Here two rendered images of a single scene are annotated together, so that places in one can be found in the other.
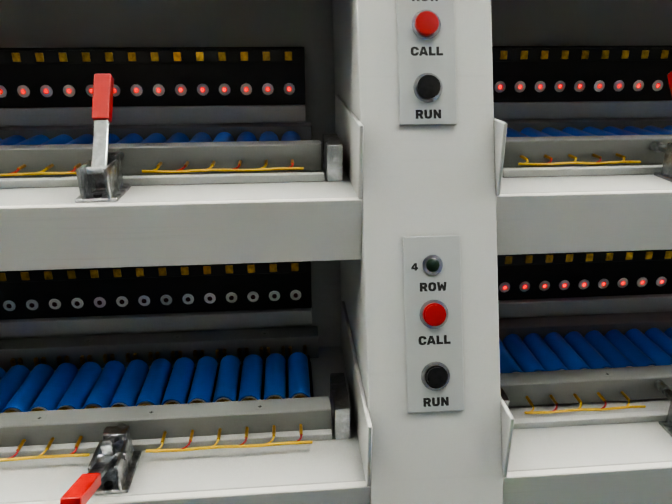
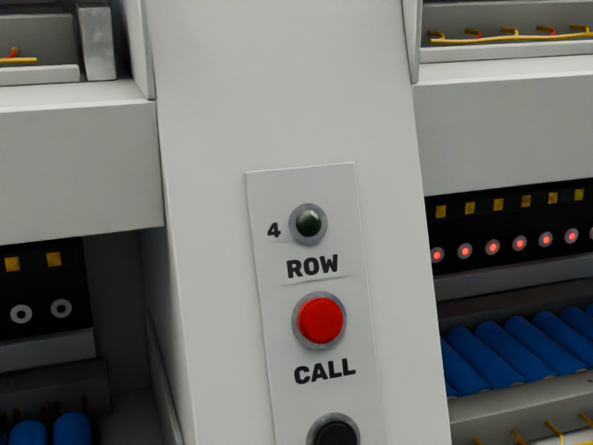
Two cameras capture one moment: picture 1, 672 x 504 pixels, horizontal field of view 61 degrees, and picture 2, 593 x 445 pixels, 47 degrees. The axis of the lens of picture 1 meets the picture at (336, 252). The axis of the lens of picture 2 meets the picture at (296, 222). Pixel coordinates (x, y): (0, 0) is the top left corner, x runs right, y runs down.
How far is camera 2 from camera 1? 16 cm
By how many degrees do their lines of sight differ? 12
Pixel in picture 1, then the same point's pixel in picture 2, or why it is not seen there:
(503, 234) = (428, 157)
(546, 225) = (499, 136)
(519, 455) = not seen: outside the picture
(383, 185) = (197, 71)
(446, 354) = (349, 395)
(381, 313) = (215, 330)
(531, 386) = (481, 420)
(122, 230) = not seen: outside the picture
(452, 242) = (341, 177)
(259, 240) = not seen: outside the picture
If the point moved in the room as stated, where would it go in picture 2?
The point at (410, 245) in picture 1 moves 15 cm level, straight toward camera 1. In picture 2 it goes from (261, 188) to (294, 134)
